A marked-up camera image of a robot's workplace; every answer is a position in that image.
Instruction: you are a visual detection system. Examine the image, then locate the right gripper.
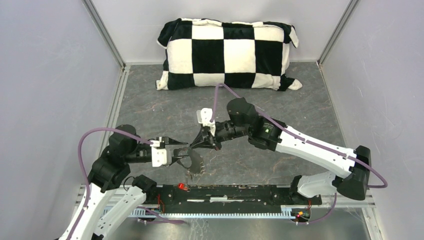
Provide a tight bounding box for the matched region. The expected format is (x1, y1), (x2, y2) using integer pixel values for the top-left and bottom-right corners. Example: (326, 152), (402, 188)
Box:
(190, 120), (250, 151)

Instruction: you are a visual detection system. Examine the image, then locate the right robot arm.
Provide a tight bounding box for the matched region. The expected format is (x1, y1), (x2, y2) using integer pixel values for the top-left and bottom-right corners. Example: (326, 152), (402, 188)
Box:
(190, 97), (371, 204)

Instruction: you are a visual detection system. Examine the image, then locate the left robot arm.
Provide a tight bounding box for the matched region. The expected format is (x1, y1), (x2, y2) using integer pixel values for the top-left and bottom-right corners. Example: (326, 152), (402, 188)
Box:
(60, 124), (187, 240)

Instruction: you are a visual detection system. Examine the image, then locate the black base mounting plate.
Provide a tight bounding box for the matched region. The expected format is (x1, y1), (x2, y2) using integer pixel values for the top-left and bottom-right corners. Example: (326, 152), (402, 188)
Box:
(143, 184), (323, 214)

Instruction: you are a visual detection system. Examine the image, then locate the black and white checkered pillow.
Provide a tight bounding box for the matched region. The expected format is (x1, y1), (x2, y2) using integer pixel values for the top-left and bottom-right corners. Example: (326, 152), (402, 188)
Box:
(155, 18), (303, 91)

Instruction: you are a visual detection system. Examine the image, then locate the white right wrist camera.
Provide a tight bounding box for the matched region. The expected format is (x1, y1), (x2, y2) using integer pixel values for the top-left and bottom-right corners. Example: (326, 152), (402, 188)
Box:
(196, 108), (216, 136)

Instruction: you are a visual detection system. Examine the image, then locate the white slotted cable duct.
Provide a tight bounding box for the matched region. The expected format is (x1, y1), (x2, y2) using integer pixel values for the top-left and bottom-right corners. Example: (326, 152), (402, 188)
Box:
(104, 205), (294, 220)

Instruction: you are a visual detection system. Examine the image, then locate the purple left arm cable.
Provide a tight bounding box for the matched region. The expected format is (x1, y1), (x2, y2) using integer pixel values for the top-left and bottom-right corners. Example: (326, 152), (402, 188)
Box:
(66, 127), (155, 240)

